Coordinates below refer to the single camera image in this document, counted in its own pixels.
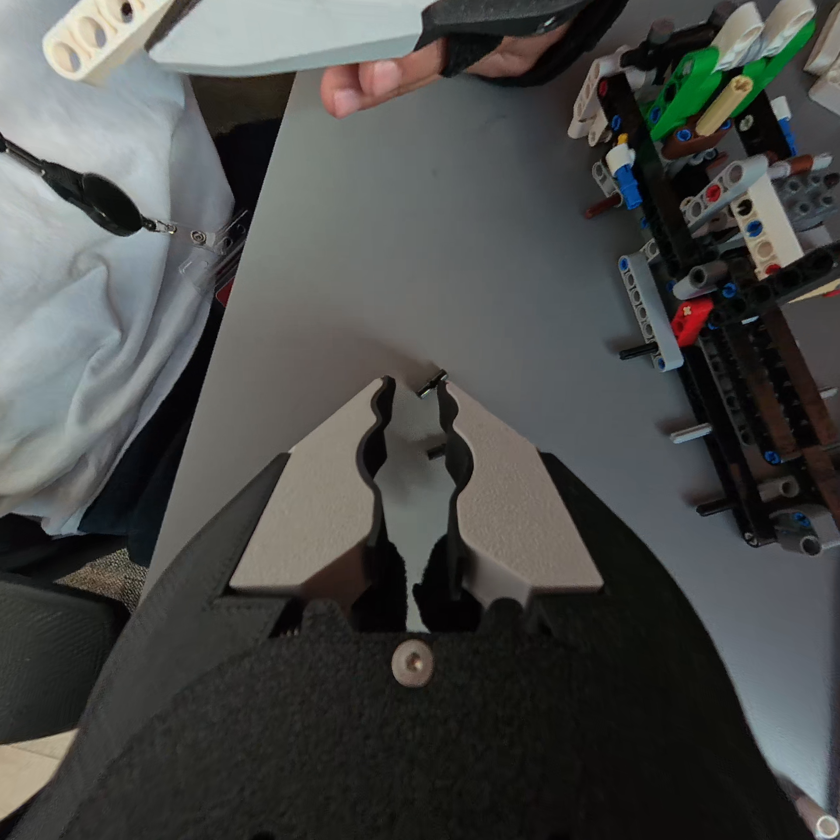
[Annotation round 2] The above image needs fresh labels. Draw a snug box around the black lanyard with badge reel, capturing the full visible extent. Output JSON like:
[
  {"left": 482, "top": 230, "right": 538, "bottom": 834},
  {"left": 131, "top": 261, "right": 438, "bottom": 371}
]
[{"left": 0, "top": 131, "right": 179, "bottom": 238}]

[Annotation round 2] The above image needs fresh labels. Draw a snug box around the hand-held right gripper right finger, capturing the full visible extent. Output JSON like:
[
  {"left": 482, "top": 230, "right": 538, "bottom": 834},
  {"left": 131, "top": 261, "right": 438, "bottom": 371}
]
[{"left": 435, "top": 382, "right": 605, "bottom": 616}]

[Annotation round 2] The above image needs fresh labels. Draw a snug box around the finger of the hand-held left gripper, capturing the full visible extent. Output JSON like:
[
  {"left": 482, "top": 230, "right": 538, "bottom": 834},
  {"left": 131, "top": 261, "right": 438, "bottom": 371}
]
[{"left": 146, "top": 0, "right": 462, "bottom": 77}]

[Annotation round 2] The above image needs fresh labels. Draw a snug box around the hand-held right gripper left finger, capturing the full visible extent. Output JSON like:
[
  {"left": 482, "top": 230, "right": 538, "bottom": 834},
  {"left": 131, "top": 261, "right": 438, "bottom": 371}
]
[{"left": 228, "top": 375, "right": 398, "bottom": 614}]

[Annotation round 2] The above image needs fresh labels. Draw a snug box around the grey lego pin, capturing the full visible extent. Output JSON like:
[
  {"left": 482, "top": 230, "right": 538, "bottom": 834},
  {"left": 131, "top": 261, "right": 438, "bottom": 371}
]
[{"left": 780, "top": 780, "right": 840, "bottom": 840}]

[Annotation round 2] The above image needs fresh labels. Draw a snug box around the partly built lego truck chassis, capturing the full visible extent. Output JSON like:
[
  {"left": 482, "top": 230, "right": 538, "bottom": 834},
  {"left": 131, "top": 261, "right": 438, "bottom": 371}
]
[{"left": 567, "top": 0, "right": 840, "bottom": 560}]

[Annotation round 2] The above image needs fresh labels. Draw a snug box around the white lego beam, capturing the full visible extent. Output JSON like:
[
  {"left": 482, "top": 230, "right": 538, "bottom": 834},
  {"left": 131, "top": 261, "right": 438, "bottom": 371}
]
[{"left": 42, "top": 0, "right": 177, "bottom": 88}]

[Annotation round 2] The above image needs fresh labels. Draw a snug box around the person's left hand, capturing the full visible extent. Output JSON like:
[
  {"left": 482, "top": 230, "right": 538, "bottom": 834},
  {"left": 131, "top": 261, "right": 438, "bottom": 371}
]
[{"left": 320, "top": 25, "right": 573, "bottom": 120}]

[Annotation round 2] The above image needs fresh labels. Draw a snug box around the dark fabric chair seat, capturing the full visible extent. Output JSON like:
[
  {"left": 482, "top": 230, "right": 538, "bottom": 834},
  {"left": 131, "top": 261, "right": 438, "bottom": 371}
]
[{"left": 0, "top": 572, "right": 133, "bottom": 746}]

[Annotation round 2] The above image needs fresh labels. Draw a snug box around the clear badge holder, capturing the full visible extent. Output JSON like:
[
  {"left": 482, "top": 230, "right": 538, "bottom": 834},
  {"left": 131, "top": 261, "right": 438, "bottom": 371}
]
[{"left": 177, "top": 209, "right": 252, "bottom": 309}]

